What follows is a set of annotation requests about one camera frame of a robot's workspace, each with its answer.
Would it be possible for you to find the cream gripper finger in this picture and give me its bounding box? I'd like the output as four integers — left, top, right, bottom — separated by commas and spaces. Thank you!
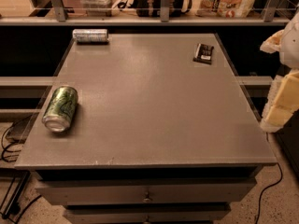
260, 70, 299, 133
260, 30, 283, 54

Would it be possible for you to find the grey metal shelf rail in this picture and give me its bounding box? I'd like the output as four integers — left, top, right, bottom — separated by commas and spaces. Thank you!
0, 0, 298, 27

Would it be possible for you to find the silver soda can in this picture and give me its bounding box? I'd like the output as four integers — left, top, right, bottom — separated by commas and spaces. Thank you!
72, 29, 108, 43

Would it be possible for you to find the black rxbar chocolate wrapper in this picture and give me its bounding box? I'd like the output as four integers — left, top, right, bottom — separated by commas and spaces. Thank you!
193, 44, 214, 64

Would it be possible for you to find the green soda can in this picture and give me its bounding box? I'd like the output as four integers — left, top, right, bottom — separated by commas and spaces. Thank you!
42, 86, 78, 133

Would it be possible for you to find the black cables left floor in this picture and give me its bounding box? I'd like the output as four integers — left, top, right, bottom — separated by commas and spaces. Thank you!
0, 115, 41, 224

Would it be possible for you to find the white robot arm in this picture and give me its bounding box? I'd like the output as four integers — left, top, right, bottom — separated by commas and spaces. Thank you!
260, 14, 299, 133

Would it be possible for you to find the black bag on shelf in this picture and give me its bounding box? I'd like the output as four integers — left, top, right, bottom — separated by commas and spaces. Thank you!
132, 0, 192, 17

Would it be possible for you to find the upper drawer knob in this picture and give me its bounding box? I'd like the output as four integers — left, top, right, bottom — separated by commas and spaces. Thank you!
143, 195, 152, 203

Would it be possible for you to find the colourful snack bag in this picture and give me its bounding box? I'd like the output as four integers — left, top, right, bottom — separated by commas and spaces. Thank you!
196, 0, 255, 18

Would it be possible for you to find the black floor cable right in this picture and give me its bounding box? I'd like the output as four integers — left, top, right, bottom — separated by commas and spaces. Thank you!
253, 161, 284, 224

